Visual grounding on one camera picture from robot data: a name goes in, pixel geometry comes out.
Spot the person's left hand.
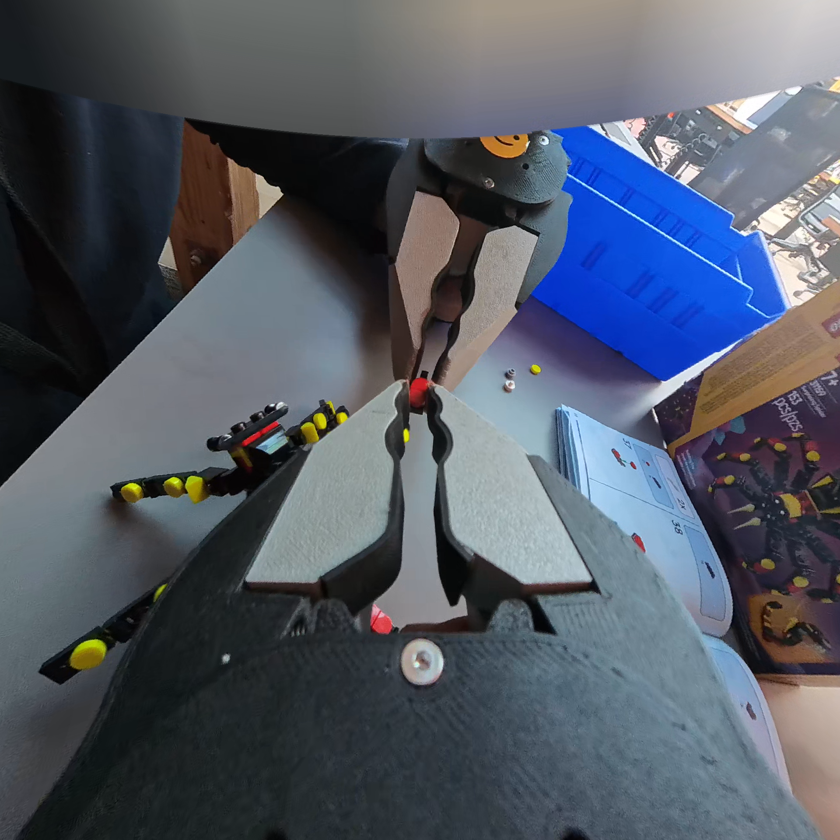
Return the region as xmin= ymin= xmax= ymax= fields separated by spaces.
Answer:
xmin=434 ymin=276 xmax=471 ymax=324

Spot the wooden beam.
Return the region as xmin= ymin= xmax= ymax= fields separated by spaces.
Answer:
xmin=169 ymin=121 xmax=283 ymax=296

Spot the blue plastic storage bin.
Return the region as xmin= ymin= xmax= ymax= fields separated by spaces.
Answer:
xmin=530 ymin=125 xmax=791 ymax=383

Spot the purple lego set box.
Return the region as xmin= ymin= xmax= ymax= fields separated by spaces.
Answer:
xmin=653 ymin=282 xmax=840 ymax=686

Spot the lego instruction booklet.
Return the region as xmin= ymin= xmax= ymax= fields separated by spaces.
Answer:
xmin=556 ymin=403 xmax=791 ymax=788

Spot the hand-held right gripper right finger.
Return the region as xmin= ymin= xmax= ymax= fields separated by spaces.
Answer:
xmin=427 ymin=384 xmax=595 ymax=632

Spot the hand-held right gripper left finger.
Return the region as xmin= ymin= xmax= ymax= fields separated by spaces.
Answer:
xmin=244 ymin=379 xmax=411 ymax=616

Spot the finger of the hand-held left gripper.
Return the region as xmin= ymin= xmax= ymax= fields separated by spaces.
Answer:
xmin=387 ymin=189 xmax=462 ymax=383
xmin=433 ymin=225 xmax=540 ymax=389

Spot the person's dark clothing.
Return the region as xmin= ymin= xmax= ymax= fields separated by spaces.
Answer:
xmin=0 ymin=79 xmax=411 ymax=487

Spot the black office chair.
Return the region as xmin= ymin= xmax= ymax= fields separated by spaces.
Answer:
xmin=764 ymin=193 xmax=840 ymax=306

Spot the black yellow lego spider model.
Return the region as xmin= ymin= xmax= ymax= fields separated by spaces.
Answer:
xmin=39 ymin=399 xmax=352 ymax=683

